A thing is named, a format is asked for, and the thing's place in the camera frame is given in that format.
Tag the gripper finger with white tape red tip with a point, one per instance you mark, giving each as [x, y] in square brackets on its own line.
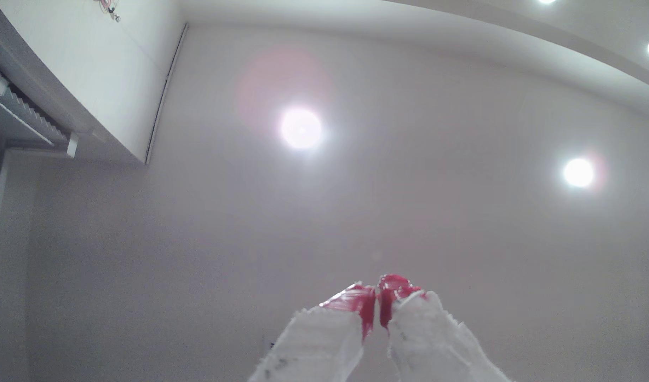
[430, 339]
[319, 345]

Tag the white slatted window blind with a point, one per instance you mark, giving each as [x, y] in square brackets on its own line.
[22, 111]

